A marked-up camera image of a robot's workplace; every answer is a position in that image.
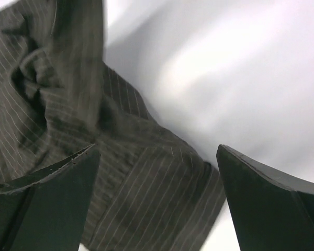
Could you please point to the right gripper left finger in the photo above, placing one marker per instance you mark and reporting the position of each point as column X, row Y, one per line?
column 46, row 210

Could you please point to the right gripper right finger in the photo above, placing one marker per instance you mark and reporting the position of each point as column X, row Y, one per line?
column 270, row 209

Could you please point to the dark pinstriped long sleeve shirt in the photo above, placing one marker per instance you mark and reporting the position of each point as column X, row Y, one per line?
column 57, row 96

